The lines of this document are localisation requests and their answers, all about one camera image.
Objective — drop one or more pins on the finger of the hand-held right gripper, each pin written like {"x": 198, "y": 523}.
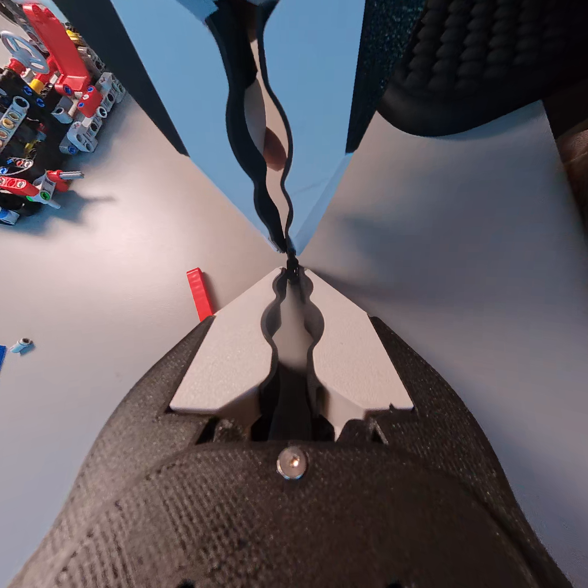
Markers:
{"x": 317, "y": 92}
{"x": 183, "y": 69}

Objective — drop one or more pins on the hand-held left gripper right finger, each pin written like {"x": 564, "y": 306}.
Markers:
{"x": 358, "y": 367}

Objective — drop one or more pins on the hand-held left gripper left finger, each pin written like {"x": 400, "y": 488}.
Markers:
{"x": 225, "y": 363}

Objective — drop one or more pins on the long red lego beam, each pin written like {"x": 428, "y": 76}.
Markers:
{"x": 200, "y": 294}

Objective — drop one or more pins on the black lego link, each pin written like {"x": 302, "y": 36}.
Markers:
{"x": 292, "y": 268}

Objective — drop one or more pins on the partly built lego car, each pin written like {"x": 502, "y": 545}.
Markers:
{"x": 46, "y": 92}

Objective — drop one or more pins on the grey lego pin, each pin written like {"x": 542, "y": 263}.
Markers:
{"x": 22, "y": 345}

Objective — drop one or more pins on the person's right hand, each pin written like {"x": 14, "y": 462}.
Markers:
{"x": 275, "y": 147}

